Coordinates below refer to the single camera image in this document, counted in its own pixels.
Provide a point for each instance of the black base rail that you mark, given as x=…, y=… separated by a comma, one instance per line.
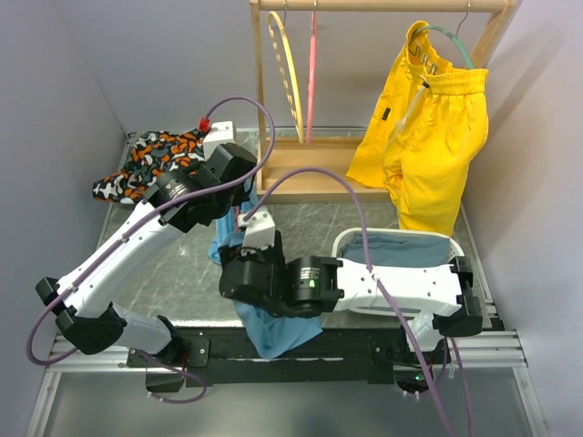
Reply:
x=227, y=356

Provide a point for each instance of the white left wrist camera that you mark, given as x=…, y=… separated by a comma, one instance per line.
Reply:
x=220, y=133

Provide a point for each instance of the yellow hanger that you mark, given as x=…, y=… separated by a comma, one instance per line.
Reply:
x=284, y=57

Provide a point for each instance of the white perforated laundry basket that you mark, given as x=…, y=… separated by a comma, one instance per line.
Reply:
x=346, y=241

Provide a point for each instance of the wooden clothes rack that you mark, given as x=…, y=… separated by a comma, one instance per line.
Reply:
x=294, y=172

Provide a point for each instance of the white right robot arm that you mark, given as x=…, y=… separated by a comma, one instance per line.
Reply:
x=311, y=289

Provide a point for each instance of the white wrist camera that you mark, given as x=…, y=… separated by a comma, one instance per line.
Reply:
x=259, y=231
x=220, y=133

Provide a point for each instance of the yellow shorts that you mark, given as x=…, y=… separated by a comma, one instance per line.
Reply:
x=428, y=124

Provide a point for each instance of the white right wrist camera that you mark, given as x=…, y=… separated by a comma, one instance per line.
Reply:
x=259, y=231

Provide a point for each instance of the light blue shorts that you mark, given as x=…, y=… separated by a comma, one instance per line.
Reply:
x=270, y=336

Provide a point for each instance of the grey-blue cloth in basket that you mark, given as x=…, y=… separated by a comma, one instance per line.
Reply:
x=406, y=250

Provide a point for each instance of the pink hanger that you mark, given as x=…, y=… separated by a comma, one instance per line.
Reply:
x=236, y=213
x=311, y=79

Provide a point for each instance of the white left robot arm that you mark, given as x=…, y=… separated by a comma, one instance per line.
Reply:
x=83, y=300

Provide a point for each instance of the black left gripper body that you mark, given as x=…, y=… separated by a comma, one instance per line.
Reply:
x=239, y=197

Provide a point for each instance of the green hanger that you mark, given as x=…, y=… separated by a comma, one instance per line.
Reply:
x=452, y=37

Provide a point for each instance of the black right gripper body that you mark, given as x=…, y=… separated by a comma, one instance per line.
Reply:
x=271, y=255

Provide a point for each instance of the orange black patterned shorts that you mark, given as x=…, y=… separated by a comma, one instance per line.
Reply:
x=152, y=154

